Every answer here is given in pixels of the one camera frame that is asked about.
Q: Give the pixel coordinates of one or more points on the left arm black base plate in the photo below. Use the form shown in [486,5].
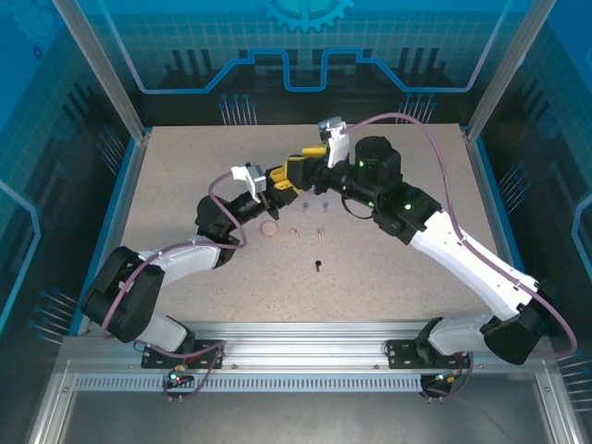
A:
[208,353]

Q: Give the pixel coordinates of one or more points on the aluminium frame post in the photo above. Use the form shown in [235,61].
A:
[115,83]
[496,83]

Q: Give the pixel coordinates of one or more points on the small connector with LEDs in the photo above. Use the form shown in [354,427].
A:
[444,379]
[176,377]

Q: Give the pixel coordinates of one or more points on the aluminium table side rail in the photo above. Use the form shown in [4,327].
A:
[488,185]
[126,203]

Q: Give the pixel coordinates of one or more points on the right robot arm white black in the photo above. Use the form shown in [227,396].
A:
[472,268]

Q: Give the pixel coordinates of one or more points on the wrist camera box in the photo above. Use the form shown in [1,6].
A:
[335,148]
[245,175]

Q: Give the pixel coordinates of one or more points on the pink earbud charging case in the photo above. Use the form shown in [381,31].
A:
[268,228]

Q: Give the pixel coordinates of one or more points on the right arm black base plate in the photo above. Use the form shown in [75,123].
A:
[402,353]

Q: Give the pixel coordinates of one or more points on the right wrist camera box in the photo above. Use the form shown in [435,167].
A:
[335,148]

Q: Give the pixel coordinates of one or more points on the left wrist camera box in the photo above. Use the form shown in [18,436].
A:
[245,175]

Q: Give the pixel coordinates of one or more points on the grey metal lower tray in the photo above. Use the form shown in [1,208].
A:
[300,421]

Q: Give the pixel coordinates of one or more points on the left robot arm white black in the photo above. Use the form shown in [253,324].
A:
[185,261]

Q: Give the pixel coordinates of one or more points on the aluminium mounting rail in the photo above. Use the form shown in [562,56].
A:
[300,342]

